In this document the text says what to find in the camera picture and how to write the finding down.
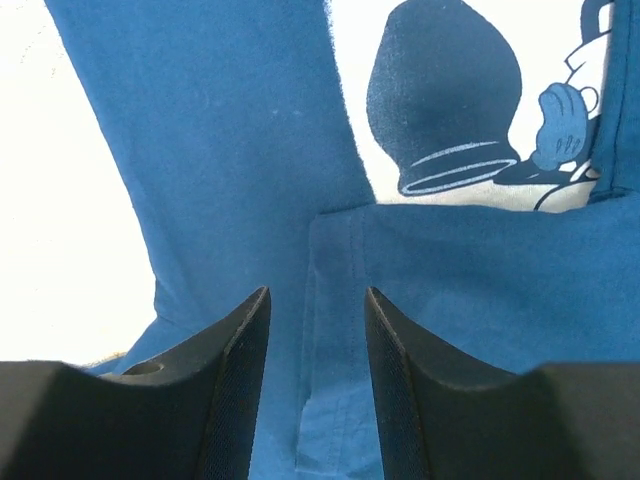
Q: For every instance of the blue t shirt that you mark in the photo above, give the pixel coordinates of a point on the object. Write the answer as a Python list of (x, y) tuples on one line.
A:
[(476, 161)]

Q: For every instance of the floral table cloth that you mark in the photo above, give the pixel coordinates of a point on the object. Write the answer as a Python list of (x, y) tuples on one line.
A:
[(76, 281)]

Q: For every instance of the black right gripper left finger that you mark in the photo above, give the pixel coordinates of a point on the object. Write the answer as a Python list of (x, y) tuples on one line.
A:
[(188, 413)]

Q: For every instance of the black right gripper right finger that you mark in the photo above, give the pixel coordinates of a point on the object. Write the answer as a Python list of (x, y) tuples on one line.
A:
[(443, 414)]

